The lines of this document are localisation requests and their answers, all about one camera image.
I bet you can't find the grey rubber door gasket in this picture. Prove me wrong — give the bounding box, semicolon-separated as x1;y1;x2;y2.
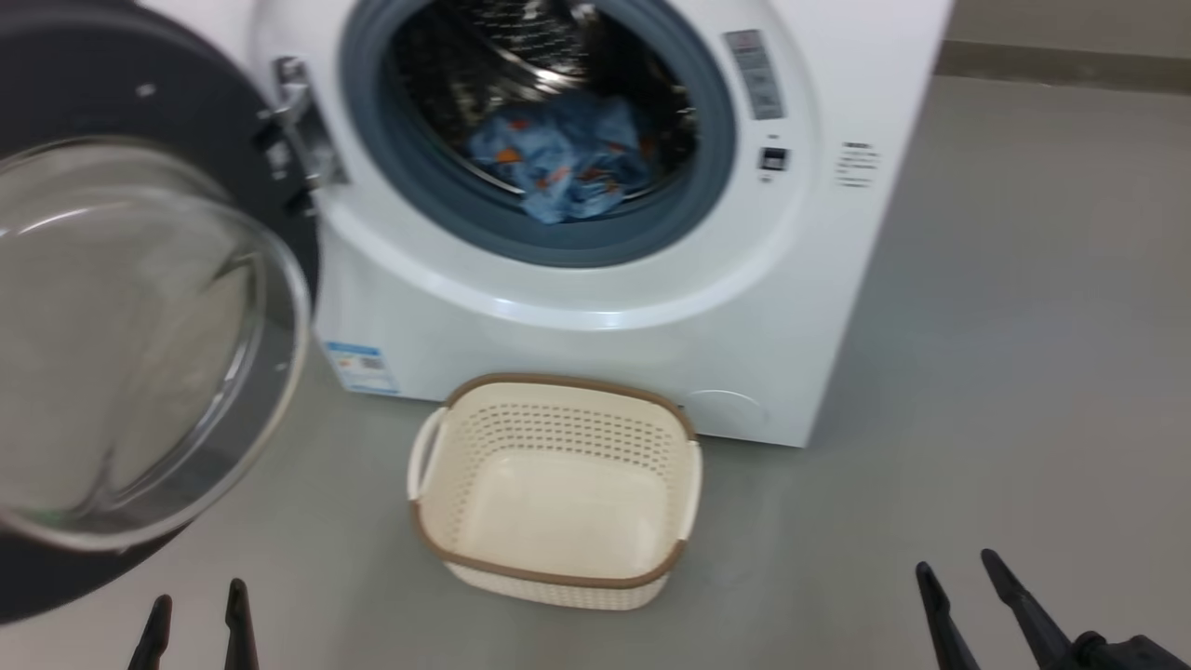
338;0;738;269

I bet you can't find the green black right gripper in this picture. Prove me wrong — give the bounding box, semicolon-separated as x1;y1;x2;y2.
915;549;1191;670

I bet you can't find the blue cartoon print garment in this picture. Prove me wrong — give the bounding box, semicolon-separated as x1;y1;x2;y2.
468;90;648;187
516;158;657;225

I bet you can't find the metal door hinge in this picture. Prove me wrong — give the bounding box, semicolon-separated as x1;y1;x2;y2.
256;58;351;218

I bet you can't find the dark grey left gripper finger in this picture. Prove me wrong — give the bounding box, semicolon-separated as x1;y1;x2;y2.
127;596;174;670
223;579;261;670

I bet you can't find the white washing machine body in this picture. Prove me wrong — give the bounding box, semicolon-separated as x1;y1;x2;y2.
140;0;957;449

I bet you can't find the cream perforated laundry basket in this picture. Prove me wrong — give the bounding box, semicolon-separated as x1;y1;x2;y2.
407;373;703;611

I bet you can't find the blue energy label sticker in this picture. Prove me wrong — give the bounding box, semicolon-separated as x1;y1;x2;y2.
323;341;400;396

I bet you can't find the round white filter cover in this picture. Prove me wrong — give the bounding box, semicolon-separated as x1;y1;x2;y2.
682;389;767;439

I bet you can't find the grey instruction sticker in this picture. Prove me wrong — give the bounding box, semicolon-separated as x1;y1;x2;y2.
724;30;786;121

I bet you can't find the dark round washing machine door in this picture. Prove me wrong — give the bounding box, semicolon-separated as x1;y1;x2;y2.
0;0;322;624

